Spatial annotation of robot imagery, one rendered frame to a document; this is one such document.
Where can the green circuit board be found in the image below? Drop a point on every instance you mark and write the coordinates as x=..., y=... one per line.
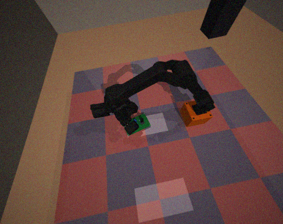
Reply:
x=142, y=121

